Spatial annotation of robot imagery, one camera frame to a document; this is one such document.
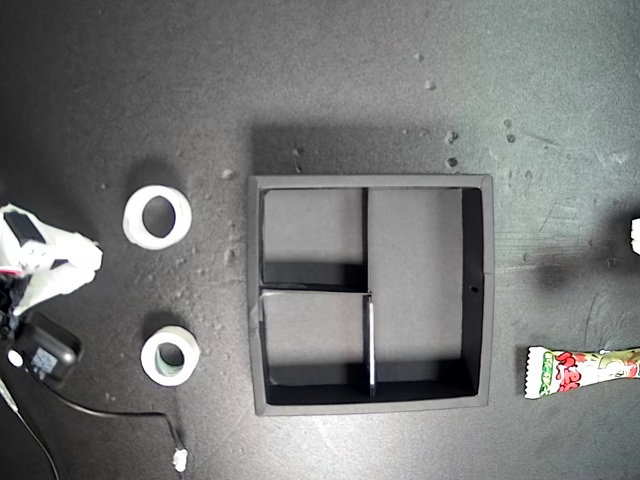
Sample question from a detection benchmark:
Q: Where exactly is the large white tape roll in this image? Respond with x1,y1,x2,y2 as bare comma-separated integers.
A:
122,184,193,251

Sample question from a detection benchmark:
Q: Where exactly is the small white tape roll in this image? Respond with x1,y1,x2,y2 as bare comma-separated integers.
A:
140,324,202,387

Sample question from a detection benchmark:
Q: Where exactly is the green red snack bar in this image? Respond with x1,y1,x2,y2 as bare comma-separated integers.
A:
524,345,640,400

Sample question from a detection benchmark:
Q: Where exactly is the black compartment tray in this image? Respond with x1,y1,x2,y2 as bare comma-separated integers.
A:
247,173,496,417

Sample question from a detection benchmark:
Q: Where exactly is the black camera box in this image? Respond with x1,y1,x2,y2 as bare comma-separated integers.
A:
5,312,83,389

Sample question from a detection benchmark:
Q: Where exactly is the black camera cable white plug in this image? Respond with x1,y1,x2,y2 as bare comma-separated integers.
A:
54,384,190,480

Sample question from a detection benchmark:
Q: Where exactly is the thin black white cable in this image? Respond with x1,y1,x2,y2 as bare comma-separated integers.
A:
0,372,62,480

